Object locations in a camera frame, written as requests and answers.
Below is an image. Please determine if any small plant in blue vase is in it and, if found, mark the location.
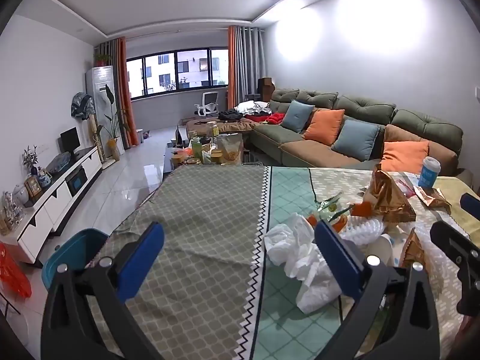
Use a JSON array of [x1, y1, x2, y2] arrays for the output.
[[22, 145, 40, 176]]

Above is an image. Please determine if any blue white lidded paper cup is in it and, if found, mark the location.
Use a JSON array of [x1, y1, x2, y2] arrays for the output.
[[418, 156, 442, 189]]

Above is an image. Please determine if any gold picture frame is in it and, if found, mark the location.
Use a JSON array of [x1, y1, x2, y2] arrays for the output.
[[24, 176, 43, 197]]

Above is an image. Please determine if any small gold wrapper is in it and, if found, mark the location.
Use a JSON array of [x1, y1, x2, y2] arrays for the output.
[[399, 228, 429, 271]]

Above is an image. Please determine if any clear wrapped gift pack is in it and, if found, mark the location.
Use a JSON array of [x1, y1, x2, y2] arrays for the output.
[[0, 191, 25, 235]]

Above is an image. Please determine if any wide black framed window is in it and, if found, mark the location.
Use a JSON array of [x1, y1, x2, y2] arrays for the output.
[[125, 48, 229, 102]]

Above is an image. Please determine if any brown wooden box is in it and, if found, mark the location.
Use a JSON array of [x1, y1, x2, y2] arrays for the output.
[[258, 77, 276, 102]]

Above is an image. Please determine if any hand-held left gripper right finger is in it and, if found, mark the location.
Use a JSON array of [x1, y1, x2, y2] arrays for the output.
[[314, 220, 440, 360]]

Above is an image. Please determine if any clear ribbed plastic tray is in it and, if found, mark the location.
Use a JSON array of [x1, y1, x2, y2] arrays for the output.
[[339, 215, 384, 247]]

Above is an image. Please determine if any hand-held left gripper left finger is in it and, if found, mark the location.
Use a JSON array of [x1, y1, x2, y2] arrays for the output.
[[40, 221, 166, 360]]

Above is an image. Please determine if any patterned green beige tablecloth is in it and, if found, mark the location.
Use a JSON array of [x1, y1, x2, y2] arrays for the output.
[[88, 165, 480, 360]]

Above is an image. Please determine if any black monitor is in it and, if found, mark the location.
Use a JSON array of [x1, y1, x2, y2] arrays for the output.
[[59, 127, 81, 155]]

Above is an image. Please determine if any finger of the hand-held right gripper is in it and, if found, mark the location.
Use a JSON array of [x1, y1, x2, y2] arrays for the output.
[[429, 220, 480, 316], [460, 193, 480, 215]]

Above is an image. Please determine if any green foil wrapper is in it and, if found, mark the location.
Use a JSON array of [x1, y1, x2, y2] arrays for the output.
[[316, 192, 354, 223]]

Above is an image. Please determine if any white standing air conditioner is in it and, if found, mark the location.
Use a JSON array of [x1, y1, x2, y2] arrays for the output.
[[85, 65, 122, 158]]

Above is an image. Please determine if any orange grey curtain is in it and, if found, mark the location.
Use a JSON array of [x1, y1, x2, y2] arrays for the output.
[[226, 25, 268, 110], [98, 37, 140, 149]]

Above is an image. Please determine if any yellow floor stand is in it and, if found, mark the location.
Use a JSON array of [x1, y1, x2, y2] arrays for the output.
[[88, 116, 104, 164]]

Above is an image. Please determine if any orange cushion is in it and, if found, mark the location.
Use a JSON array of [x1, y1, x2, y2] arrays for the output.
[[302, 109, 346, 147], [380, 140, 430, 175]]

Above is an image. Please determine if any white plastic bag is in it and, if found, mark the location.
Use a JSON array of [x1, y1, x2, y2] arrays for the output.
[[264, 213, 353, 314]]

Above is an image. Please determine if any flat gold wrapper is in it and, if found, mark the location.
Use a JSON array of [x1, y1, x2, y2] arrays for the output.
[[413, 185, 452, 211]]

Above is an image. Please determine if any white black tv cabinet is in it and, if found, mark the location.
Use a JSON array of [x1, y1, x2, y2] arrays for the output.
[[0, 146, 104, 267]]

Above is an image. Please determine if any green brown sofa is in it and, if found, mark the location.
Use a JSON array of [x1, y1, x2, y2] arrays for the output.
[[186, 88, 474, 186]]

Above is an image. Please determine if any group of jars and bottles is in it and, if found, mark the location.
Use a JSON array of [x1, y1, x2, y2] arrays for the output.
[[170, 120, 226, 167]]

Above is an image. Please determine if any red plastic bag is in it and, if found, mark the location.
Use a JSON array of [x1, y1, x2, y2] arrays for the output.
[[0, 242, 32, 301]]

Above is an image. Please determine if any fan with patterned cover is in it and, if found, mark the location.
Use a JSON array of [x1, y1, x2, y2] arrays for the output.
[[70, 92, 96, 121]]

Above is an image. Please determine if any blue cushion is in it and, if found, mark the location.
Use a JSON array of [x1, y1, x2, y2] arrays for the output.
[[279, 100, 315, 134], [332, 119, 381, 162]]

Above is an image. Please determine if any red plastic packet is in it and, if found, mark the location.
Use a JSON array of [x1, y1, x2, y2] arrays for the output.
[[395, 179, 418, 200]]

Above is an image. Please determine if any blue patterned bag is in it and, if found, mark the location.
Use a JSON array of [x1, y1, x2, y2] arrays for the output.
[[47, 156, 72, 173]]

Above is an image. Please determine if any white office chair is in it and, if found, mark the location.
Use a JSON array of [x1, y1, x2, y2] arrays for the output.
[[194, 92, 219, 118]]

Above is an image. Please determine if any tall leafy potted plant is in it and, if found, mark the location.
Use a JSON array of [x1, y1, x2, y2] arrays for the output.
[[98, 84, 131, 160]]

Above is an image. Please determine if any large gold wrapper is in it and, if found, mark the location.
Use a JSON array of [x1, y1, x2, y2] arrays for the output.
[[369, 163, 418, 224]]

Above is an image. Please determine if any beige snack bag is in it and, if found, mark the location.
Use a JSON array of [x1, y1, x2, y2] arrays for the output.
[[215, 133, 244, 166]]

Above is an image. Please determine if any blue plastic trash bin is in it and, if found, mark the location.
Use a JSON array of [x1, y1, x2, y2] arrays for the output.
[[41, 229, 110, 294]]

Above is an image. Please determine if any pile of light clothes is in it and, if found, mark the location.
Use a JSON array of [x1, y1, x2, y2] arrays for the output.
[[236, 101, 271, 115]]

